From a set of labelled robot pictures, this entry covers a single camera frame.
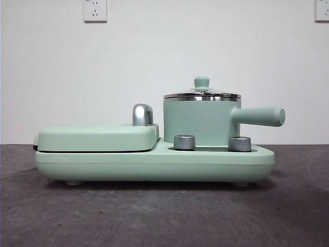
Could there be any glass lid with mint knob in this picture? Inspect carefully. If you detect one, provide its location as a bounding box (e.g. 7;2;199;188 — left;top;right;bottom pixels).
163;76;242;100

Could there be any silver control dial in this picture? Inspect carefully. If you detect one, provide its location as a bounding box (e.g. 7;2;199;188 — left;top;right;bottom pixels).
173;134;196;150
228;136;251;152

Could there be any mint green breakfast machine base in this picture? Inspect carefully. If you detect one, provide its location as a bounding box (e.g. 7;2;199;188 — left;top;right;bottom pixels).
35;137;276;187

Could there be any mint green long-handled pot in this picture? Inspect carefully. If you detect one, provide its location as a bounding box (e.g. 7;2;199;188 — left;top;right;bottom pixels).
163;93;286;145

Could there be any white wall socket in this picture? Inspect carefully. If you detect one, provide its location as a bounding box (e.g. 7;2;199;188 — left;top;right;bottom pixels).
315;0;329;23
83;0;108;24

